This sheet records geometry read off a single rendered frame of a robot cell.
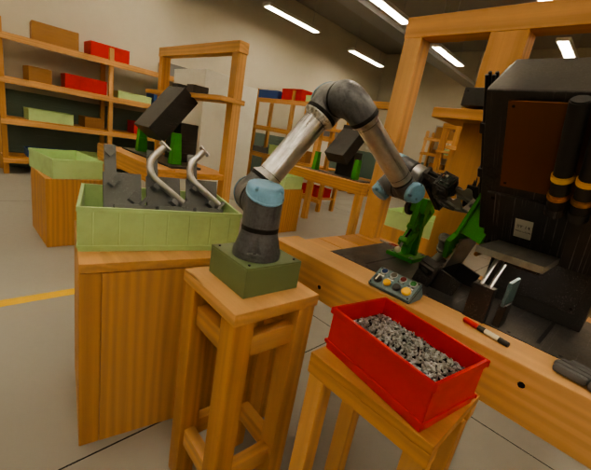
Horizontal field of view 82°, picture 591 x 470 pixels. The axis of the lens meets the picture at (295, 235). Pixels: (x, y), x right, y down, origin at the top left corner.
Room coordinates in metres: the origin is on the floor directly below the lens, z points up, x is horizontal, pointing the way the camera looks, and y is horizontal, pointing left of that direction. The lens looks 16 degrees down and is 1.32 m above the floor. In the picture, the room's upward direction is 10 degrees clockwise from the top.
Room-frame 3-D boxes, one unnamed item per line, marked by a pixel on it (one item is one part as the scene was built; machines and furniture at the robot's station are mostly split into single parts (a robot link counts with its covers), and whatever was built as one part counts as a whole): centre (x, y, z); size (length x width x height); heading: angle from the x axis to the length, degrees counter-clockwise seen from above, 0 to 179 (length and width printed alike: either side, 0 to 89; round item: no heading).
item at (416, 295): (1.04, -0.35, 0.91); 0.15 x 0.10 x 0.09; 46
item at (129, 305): (1.45, 0.58, 0.39); 0.68 x 0.52 x 0.79; 126
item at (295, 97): (7.55, 0.42, 1.13); 2.48 x 0.54 x 2.27; 48
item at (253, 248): (1.02, 0.11, 0.99); 0.15 x 0.15 x 0.10
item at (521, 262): (0.99, -0.68, 1.11); 0.39 x 0.16 x 0.03; 136
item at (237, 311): (1.02, 0.11, 0.83); 0.32 x 0.32 x 0.04; 44
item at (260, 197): (1.03, 0.12, 1.11); 0.13 x 0.12 x 0.14; 24
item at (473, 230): (1.12, -0.60, 1.17); 0.13 x 0.12 x 0.20; 46
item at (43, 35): (6.37, 3.78, 1.14); 3.01 x 0.54 x 2.28; 138
